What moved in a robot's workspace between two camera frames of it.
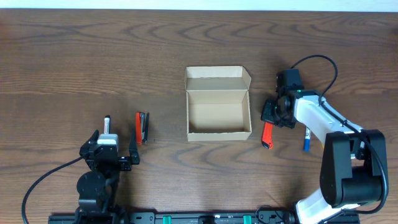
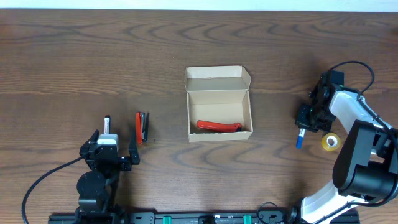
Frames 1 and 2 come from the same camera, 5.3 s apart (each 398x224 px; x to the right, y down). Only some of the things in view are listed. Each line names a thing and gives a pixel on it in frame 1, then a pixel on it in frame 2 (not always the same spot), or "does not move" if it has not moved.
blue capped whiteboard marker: x=306 y=143 to x=300 y=141
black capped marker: x=107 y=124 does not move
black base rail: x=192 y=218 does not move
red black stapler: x=142 y=121 does not move
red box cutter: x=267 y=136 to x=219 y=126
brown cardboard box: x=217 y=103 does not move
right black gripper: x=265 y=104 to x=319 y=128
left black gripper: x=126 y=165 does not move
